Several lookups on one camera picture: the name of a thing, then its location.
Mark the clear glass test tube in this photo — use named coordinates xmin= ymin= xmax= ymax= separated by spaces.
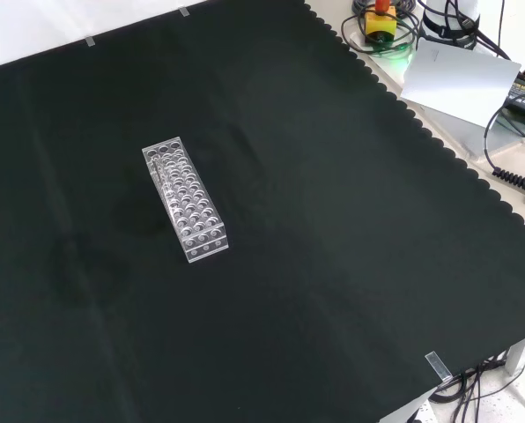
xmin=152 ymin=156 xmax=174 ymax=200

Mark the clear test tube rack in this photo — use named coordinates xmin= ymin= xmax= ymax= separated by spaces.
xmin=141 ymin=137 xmax=230 ymax=264

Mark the black bench cloth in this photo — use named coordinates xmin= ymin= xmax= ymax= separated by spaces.
xmin=0 ymin=0 xmax=525 ymax=423

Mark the yellow stop button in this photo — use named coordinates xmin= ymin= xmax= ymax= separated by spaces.
xmin=364 ymin=0 xmax=397 ymax=44

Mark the clear tape strip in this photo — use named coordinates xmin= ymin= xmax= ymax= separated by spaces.
xmin=425 ymin=350 xmax=453 ymax=382

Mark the pale board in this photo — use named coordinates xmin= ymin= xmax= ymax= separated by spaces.
xmin=399 ymin=36 xmax=522 ymax=130

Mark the black looped cable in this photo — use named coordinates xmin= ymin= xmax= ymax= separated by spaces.
xmin=341 ymin=0 xmax=423 ymax=57

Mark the black cable with ribbed end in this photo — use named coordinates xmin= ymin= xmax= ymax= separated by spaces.
xmin=484 ymin=105 xmax=525 ymax=195

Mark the black cable bundle under bench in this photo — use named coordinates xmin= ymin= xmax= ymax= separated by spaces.
xmin=428 ymin=350 xmax=513 ymax=423

